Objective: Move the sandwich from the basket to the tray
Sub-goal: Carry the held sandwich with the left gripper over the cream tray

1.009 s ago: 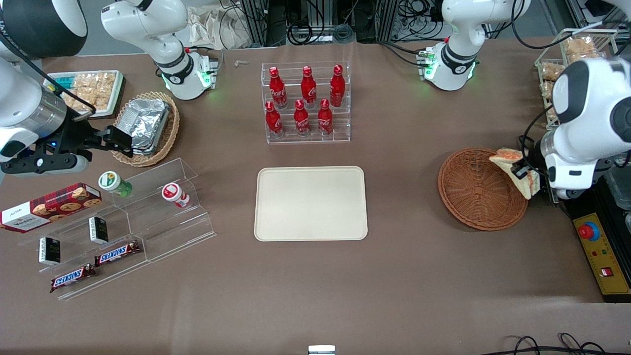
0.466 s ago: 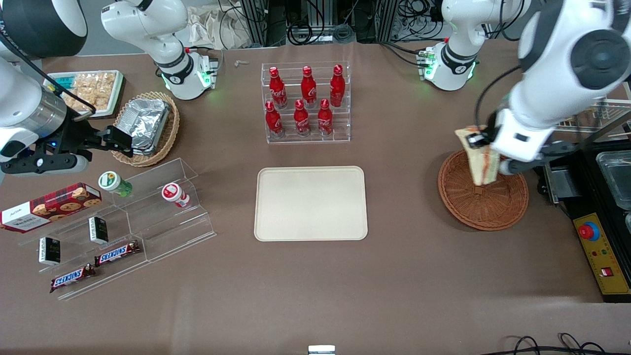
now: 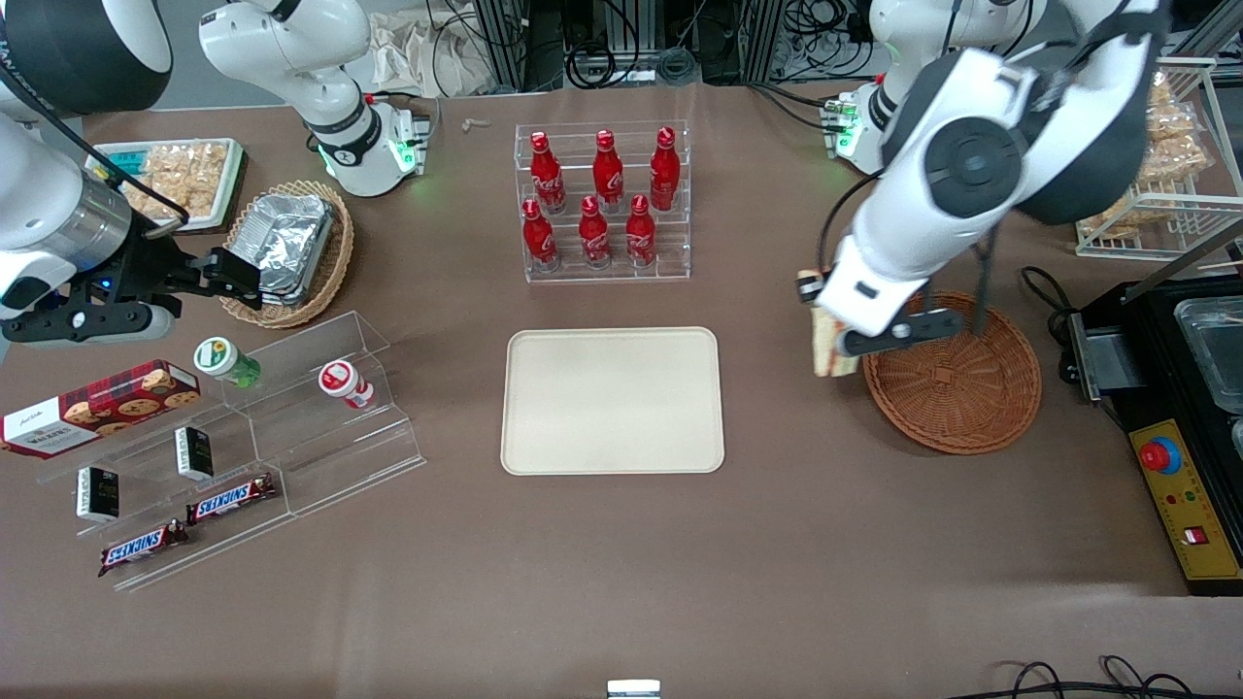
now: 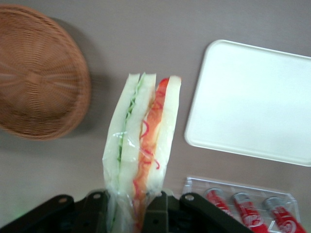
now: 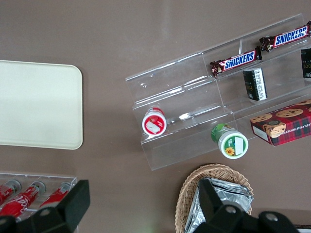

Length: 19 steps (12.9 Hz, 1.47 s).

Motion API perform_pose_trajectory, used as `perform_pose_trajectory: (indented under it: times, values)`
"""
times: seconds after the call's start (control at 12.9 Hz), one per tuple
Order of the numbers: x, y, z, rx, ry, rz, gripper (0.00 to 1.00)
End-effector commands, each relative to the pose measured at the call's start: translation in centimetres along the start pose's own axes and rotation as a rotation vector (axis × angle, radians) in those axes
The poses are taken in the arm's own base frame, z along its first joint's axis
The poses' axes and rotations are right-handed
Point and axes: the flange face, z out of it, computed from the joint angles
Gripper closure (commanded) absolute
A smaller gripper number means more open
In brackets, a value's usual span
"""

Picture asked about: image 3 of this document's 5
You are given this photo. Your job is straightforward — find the snickers chocolate bar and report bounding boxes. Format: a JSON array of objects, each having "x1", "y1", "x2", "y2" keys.
[
  {"x1": 97, "y1": 518, "x2": 190, "y2": 579},
  {"x1": 185, "y1": 473, "x2": 279, "y2": 526}
]

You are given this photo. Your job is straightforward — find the red cola bottle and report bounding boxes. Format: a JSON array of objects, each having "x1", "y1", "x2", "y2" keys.
[
  {"x1": 529, "y1": 131, "x2": 567, "y2": 215},
  {"x1": 579, "y1": 195, "x2": 613, "y2": 270},
  {"x1": 649, "y1": 126, "x2": 681, "y2": 212},
  {"x1": 521, "y1": 198, "x2": 559, "y2": 273},
  {"x1": 592, "y1": 128, "x2": 625, "y2": 213},
  {"x1": 625, "y1": 193, "x2": 657, "y2": 268}
]

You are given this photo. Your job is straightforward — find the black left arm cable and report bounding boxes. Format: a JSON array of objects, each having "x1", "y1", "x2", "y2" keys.
[{"x1": 818, "y1": 170, "x2": 885, "y2": 278}]

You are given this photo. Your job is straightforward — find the clear acrylic bottle rack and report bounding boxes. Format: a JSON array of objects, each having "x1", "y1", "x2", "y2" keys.
[{"x1": 515, "y1": 120, "x2": 692, "y2": 284}]

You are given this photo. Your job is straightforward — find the small black white box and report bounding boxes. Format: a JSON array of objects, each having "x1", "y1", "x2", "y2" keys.
[
  {"x1": 174, "y1": 426, "x2": 215, "y2": 482},
  {"x1": 76, "y1": 467, "x2": 120, "y2": 524}
]

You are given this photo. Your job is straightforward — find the right wrist camera mount bar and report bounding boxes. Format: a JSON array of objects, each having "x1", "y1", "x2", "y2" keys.
[{"x1": 0, "y1": 303, "x2": 178, "y2": 347}]

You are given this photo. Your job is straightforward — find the white snack tray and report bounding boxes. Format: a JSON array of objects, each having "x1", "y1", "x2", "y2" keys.
[{"x1": 85, "y1": 138, "x2": 247, "y2": 235}]

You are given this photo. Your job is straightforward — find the red capped small bottle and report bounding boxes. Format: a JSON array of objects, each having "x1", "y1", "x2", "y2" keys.
[{"x1": 319, "y1": 359, "x2": 377, "y2": 412}]

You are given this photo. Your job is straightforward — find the large bagged fried snacks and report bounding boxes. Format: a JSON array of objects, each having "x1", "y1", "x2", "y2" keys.
[{"x1": 1138, "y1": 76, "x2": 1212, "y2": 187}]

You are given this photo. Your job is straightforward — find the black machine cable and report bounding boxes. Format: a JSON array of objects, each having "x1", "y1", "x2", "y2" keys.
[{"x1": 1019, "y1": 266, "x2": 1081, "y2": 337}]

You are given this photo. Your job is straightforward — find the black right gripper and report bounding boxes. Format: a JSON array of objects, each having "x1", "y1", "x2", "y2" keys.
[{"x1": 95, "y1": 236, "x2": 265, "y2": 313}]

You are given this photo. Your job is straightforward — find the left wrist camera mount bar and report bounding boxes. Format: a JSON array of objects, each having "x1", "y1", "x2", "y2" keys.
[{"x1": 843, "y1": 309, "x2": 964, "y2": 357}]

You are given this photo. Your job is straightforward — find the white wire rack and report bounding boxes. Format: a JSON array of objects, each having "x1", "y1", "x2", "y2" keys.
[{"x1": 1073, "y1": 56, "x2": 1243, "y2": 261}]

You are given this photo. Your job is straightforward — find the round brown wicker basket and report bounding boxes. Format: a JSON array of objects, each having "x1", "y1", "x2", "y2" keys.
[{"x1": 862, "y1": 291, "x2": 1043, "y2": 455}]

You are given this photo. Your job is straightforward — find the coiled black cable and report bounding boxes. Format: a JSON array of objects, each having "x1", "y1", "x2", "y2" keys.
[{"x1": 567, "y1": 43, "x2": 615, "y2": 90}]

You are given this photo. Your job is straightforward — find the black floor cable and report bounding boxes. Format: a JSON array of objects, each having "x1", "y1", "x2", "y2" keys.
[{"x1": 971, "y1": 655, "x2": 1207, "y2": 699}]

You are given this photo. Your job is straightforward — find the green capped small bottle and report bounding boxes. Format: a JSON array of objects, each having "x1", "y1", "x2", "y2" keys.
[{"x1": 193, "y1": 336, "x2": 261, "y2": 389}]

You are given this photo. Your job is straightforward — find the aluminium frame post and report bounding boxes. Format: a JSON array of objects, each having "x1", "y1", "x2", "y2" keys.
[{"x1": 474, "y1": 0, "x2": 566, "y2": 94}]

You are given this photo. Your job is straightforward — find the red plaid cookie box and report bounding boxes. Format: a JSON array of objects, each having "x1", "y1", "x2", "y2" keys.
[{"x1": 0, "y1": 359, "x2": 202, "y2": 459}]

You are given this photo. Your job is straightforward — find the cream rectangular plastic tray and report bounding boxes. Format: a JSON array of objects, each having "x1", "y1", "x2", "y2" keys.
[{"x1": 500, "y1": 327, "x2": 726, "y2": 477}]

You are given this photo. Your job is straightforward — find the clear pack fried snacks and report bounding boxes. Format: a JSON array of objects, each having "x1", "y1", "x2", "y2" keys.
[
  {"x1": 118, "y1": 180, "x2": 217, "y2": 221},
  {"x1": 144, "y1": 143, "x2": 230, "y2": 195}
]

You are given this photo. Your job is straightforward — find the triangular sandwich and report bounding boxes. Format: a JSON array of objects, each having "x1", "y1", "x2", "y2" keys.
[{"x1": 812, "y1": 305, "x2": 861, "y2": 379}]

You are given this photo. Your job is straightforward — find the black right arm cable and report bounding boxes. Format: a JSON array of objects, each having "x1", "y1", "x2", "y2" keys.
[{"x1": 0, "y1": 85, "x2": 191, "y2": 232}]

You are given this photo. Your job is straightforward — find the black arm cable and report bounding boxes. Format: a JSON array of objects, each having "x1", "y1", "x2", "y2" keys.
[
  {"x1": 818, "y1": 170, "x2": 885, "y2": 278},
  {"x1": 0, "y1": 85, "x2": 191, "y2": 232}
]

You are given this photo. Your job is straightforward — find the oval light wicker basket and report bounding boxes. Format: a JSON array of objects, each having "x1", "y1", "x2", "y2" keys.
[{"x1": 218, "y1": 180, "x2": 355, "y2": 329}]

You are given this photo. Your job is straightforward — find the wrist camera mount bar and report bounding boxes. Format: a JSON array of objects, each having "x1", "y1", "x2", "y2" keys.
[
  {"x1": 843, "y1": 309, "x2": 964, "y2": 357},
  {"x1": 0, "y1": 303, "x2": 178, "y2": 347}
]

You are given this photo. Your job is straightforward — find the crumpled beige paper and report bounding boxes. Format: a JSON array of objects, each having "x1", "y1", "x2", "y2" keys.
[{"x1": 367, "y1": 8, "x2": 498, "y2": 98}]

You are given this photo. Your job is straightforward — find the black machine with yellow panel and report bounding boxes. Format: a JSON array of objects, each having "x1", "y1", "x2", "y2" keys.
[{"x1": 1066, "y1": 277, "x2": 1243, "y2": 596}]

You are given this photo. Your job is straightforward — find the aluminium foil container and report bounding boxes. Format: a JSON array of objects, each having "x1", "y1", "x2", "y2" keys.
[{"x1": 228, "y1": 193, "x2": 337, "y2": 298}]

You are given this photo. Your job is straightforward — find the clear acrylic stepped shelf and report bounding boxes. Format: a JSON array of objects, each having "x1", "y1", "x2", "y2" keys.
[{"x1": 37, "y1": 311, "x2": 427, "y2": 593}]

